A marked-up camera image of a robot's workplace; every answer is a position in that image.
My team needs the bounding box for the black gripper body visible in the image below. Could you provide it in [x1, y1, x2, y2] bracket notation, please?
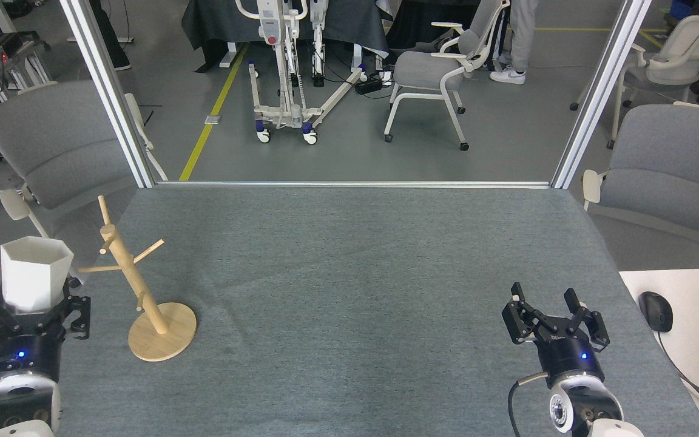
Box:
[536, 331, 606, 389]
[0, 314, 66, 382]

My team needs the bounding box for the white hexagonal cup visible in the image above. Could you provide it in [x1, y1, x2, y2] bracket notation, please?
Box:
[1, 237, 75, 314]

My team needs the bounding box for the wooden cup rack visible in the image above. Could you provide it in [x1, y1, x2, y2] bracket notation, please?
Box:
[76, 195, 197, 363]

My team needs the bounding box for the black computer mouse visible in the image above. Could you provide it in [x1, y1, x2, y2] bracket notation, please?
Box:
[638, 291, 674, 333]

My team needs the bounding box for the black power strip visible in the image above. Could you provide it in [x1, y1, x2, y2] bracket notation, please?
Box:
[354, 72, 394, 95]

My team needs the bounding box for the person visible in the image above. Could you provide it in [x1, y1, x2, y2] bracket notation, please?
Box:
[87, 0, 133, 71]
[489, 0, 538, 85]

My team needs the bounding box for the table with black cloth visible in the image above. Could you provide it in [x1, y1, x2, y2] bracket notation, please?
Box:
[181, 0, 390, 73]

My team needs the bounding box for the white wheeled stand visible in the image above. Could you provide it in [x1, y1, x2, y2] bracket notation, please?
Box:
[234, 0, 370, 145]

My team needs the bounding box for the black mouse cable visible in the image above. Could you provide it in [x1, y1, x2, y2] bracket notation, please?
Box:
[656, 331, 699, 421]

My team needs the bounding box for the grey chair with white frame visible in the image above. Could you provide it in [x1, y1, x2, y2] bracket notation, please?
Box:
[582, 101, 699, 268]
[0, 80, 168, 289]
[384, 0, 508, 151]
[570, 13, 699, 149]

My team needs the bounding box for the silver frame post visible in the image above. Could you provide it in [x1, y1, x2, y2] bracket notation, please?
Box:
[58, 0, 157, 189]
[551, 0, 652, 189]

